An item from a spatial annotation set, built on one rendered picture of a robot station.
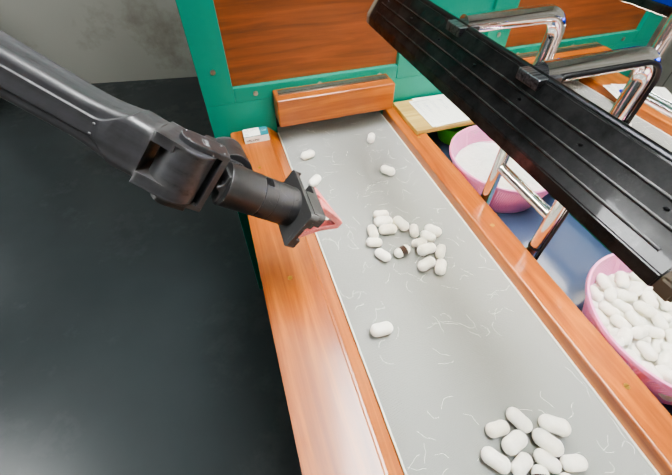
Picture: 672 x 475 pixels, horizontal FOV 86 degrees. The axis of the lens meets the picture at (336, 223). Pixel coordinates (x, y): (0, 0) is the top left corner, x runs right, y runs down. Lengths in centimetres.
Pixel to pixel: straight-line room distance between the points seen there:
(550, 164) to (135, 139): 41
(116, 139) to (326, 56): 62
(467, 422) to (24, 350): 157
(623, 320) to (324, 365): 49
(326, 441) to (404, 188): 53
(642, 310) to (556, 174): 45
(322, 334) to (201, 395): 89
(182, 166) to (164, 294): 126
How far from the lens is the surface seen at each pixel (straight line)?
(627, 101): 59
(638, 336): 76
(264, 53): 92
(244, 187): 45
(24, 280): 202
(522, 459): 58
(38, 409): 165
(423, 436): 56
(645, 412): 67
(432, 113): 102
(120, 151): 44
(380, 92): 96
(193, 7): 87
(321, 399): 54
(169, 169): 43
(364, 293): 63
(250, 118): 97
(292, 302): 60
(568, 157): 40
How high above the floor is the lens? 128
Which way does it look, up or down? 47 degrees down
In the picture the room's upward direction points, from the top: straight up
